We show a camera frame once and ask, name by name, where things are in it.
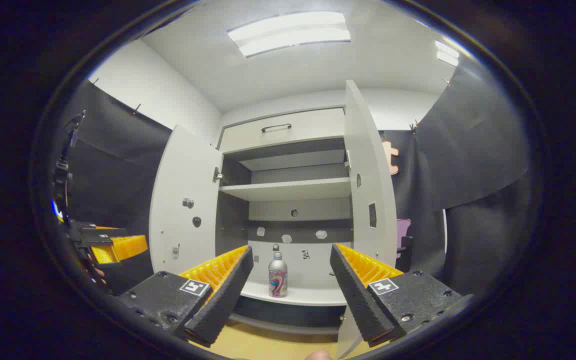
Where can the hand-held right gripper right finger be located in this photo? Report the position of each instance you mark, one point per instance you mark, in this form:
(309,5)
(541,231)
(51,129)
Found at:
(358,295)

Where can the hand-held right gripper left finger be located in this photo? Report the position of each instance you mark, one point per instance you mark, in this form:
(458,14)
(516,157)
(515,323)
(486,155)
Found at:
(223,300)

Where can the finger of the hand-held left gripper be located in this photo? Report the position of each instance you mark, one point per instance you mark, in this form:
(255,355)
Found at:
(123,247)

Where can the silver bottle with pink label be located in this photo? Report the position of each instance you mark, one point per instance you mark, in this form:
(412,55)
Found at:
(278,280)

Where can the white cabinet door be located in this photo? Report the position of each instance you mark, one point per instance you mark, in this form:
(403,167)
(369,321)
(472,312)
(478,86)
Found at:
(183,175)
(368,175)

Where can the black backdrop cloth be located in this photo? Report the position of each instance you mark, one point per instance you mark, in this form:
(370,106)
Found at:
(468,150)
(113,165)

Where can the small ceiling light panel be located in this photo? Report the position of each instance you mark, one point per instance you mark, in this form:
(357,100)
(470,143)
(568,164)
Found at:
(447,54)

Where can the large ceiling light panel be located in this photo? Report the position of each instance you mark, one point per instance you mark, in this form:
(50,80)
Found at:
(288,34)

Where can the white cabinet with grey frame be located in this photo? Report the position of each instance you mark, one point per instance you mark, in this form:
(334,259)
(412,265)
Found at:
(288,190)

